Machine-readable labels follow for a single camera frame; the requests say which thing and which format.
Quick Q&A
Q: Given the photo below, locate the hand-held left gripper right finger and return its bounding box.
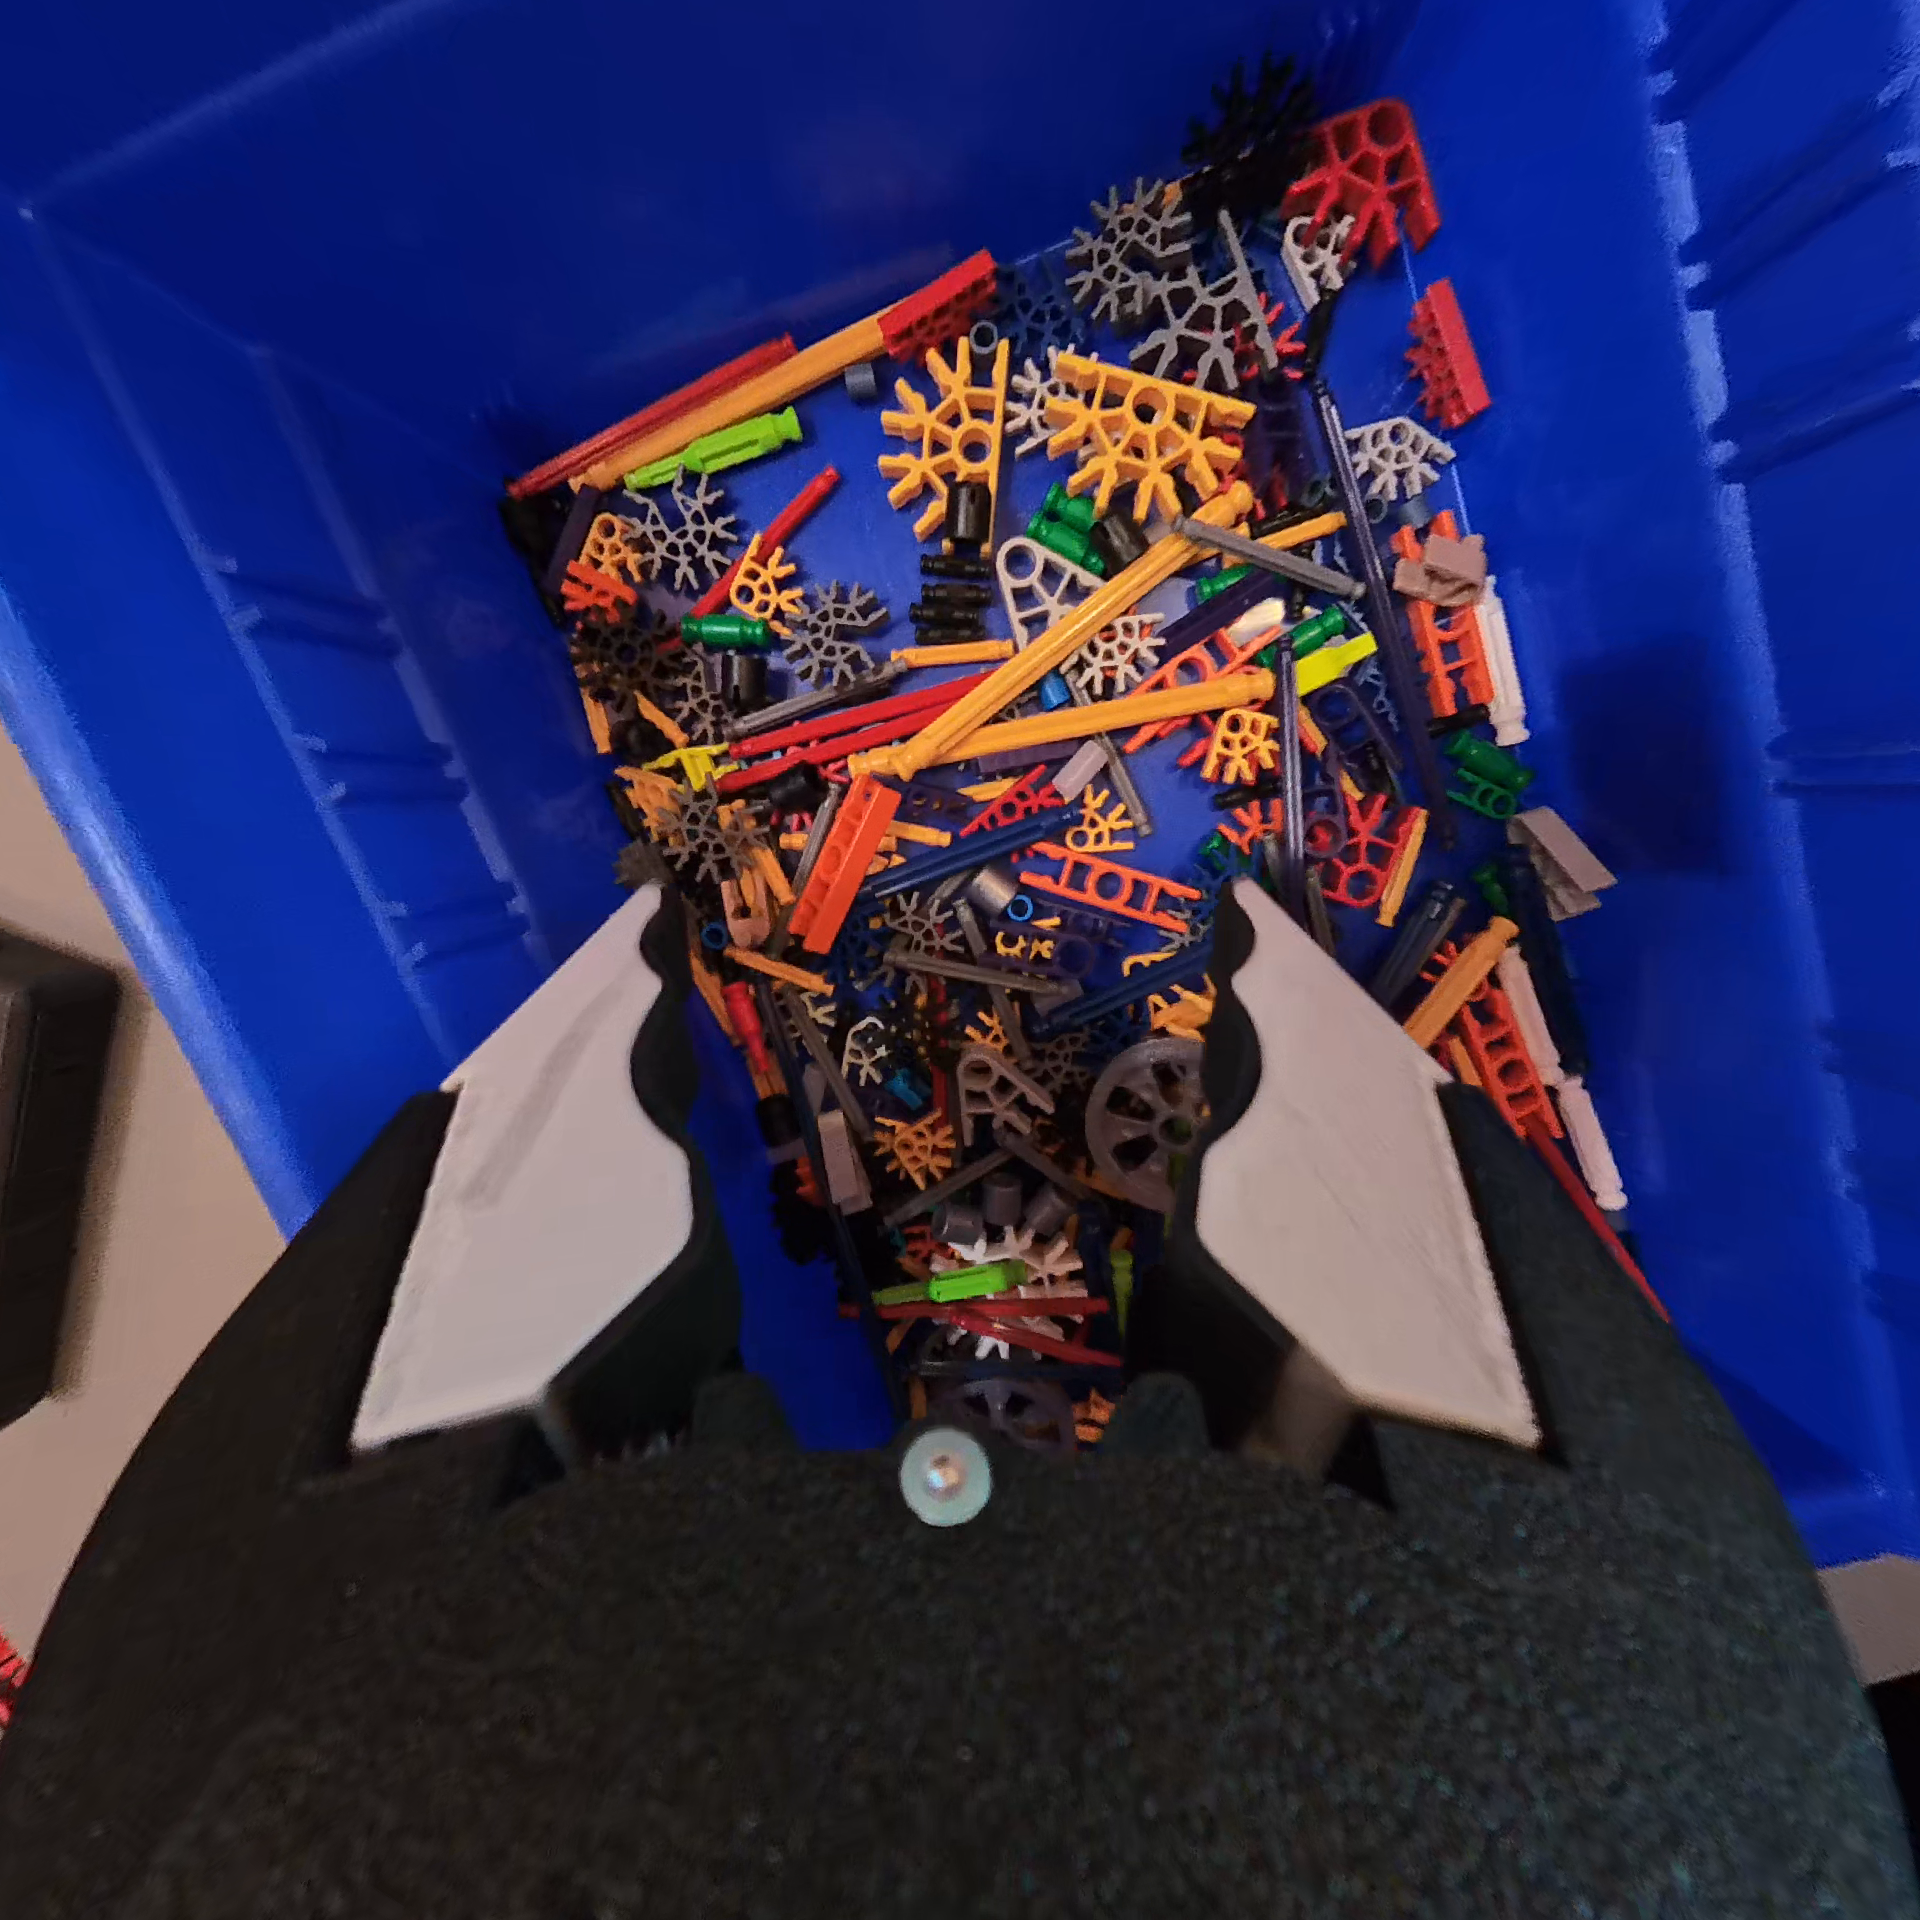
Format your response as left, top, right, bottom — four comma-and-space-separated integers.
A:
1155, 881, 1547, 1488

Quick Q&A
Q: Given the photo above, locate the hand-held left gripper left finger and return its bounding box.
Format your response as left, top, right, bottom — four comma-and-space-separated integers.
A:
350, 882, 745, 1467

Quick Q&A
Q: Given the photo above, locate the grey pulley wheel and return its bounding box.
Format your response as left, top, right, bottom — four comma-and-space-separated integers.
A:
945, 1371, 1086, 1452

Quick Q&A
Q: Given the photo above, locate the long orange rod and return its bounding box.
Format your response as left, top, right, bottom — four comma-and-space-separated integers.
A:
852, 672, 1279, 784
885, 481, 1259, 752

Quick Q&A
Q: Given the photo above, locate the blue plastic bin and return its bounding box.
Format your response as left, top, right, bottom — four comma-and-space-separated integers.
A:
0, 0, 1920, 1568

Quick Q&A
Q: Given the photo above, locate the pile of colourful construction pieces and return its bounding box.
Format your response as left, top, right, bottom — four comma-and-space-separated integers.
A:
502, 58, 1674, 1454

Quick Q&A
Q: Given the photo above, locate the large grey spoked wheel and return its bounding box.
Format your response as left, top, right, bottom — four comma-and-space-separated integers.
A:
1083, 1036, 1211, 1211

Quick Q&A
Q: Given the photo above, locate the black flat device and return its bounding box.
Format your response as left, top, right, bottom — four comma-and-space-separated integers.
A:
0, 928, 122, 1420

